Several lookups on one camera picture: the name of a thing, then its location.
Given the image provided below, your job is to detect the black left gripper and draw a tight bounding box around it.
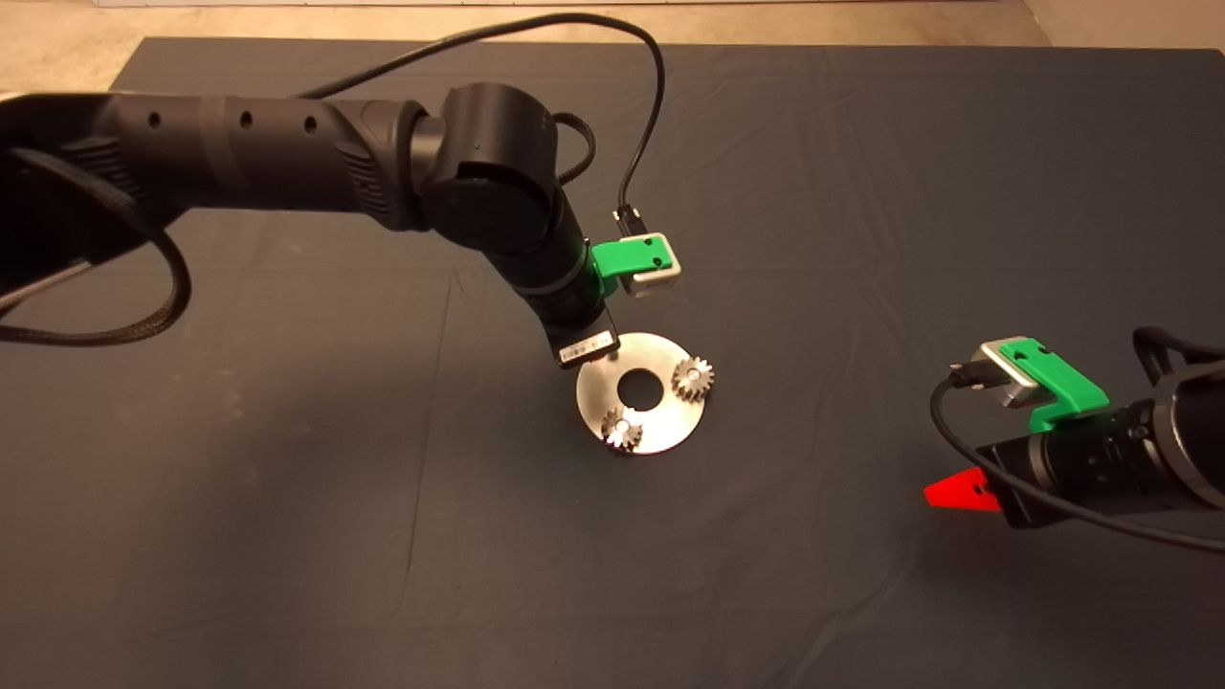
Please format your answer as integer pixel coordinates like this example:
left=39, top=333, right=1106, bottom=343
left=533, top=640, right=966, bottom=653
left=522, top=251, right=621, bottom=370

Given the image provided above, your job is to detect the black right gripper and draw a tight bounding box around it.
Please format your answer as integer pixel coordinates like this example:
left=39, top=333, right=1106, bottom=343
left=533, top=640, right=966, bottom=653
left=924, top=402, right=1170, bottom=530

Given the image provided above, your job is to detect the small steel planetary gear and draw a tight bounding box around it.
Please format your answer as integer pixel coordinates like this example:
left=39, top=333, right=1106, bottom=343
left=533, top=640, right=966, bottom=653
left=601, top=406, right=645, bottom=455
left=672, top=356, right=717, bottom=403

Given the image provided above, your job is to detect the round metal carrier plate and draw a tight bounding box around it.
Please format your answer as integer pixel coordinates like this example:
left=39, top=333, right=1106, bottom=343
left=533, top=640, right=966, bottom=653
left=576, top=331, right=708, bottom=456

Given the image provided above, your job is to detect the dark grey table cloth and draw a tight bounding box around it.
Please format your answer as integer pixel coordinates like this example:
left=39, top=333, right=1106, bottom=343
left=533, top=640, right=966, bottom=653
left=0, top=36, right=1225, bottom=689

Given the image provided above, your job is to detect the left green camera mount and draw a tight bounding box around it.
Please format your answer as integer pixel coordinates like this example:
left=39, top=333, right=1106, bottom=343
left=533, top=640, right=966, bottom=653
left=591, top=234, right=677, bottom=300

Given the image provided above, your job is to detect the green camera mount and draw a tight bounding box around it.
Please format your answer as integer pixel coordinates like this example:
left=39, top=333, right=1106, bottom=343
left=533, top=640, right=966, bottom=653
left=1000, top=337, right=1111, bottom=433
left=591, top=234, right=677, bottom=300

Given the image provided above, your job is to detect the left silver camera box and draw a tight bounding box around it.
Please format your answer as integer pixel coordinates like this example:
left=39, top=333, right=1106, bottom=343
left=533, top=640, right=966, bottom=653
left=620, top=233, right=683, bottom=300

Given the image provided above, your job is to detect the silver camera box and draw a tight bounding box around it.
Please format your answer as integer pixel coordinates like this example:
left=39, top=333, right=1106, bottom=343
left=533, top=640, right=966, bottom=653
left=971, top=342, right=1041, bottom=411
left=620, top=233, right=683, bottom=300

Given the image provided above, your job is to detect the right silver camera box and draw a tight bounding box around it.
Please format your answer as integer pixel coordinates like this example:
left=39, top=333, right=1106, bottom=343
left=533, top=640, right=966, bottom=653
left=971, top=342, right=1041, bottom=411

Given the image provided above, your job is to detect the right black camera cable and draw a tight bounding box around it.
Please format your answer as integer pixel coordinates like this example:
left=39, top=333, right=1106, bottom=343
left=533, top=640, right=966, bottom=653
left=930, top=362, right=1225, bottom=554

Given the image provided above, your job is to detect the right green camera mount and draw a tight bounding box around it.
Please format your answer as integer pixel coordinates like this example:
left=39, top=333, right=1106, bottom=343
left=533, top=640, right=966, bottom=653
left=1000, top=337, right=1111, bottom=433

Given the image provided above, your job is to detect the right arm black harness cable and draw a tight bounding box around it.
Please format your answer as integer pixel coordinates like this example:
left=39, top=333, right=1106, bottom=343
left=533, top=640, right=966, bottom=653
left=1132, top=327, right=1225, bottom=386

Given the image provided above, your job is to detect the left arm braided harness cable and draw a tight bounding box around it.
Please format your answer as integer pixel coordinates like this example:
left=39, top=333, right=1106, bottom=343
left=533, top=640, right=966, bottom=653
left=0, top=148, right=192, bottom=347

